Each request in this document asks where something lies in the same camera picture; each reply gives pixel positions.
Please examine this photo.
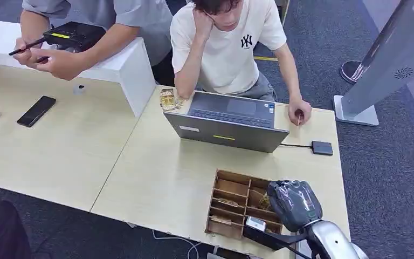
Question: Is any black router with antennas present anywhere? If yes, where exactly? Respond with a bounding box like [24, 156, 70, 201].
[9, 21, 106, 64]

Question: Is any standing person's left hand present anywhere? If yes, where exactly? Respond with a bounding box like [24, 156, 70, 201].
[32, 48, 86, 81]

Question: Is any black round stand base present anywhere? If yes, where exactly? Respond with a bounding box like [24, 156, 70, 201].
[340, 60, 363, 85]

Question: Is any wooden furniture piece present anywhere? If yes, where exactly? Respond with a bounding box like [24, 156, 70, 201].
[274, 0, 291, 24]

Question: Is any grey kiosk stand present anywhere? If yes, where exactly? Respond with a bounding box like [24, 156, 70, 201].
[333, 0, 414, 127]

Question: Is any standing person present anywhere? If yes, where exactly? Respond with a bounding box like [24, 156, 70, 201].
[13, 0, 176, 86]

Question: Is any white device with logo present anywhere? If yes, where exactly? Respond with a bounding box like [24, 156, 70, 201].
[295, 240, 311, 259]

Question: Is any grey laptop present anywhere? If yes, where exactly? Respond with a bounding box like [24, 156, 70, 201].
[163, 90, 290, 154]

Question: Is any black external drive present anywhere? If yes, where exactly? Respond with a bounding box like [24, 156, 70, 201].
[311, 140, 334, 156]

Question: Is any wooden compartment box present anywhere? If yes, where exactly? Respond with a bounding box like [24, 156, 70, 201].
[205, 169, 285, 240]

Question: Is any seated person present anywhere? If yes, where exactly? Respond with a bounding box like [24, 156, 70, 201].
[170, 0, 312, 126]

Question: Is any black smartphone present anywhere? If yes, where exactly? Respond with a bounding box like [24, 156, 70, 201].
[16, 95, 57, 128]

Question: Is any white cable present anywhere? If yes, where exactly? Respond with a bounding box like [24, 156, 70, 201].
[152, 230, 201, 259]

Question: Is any seated person's right hand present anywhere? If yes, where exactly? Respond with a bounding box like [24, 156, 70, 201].
[192, 8, 215, 40]

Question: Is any standing person's right hand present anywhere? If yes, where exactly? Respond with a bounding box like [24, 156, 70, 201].
[13, 37, 44, 69]

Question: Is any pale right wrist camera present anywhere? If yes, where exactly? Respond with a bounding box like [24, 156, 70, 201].
[243, 216, 297, 251]

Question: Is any white raised counter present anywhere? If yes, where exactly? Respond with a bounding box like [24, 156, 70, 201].
[0, 18, 147, 118]

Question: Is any seated person's left hand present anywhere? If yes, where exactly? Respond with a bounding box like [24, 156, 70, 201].
[287, 98, 312, 126]

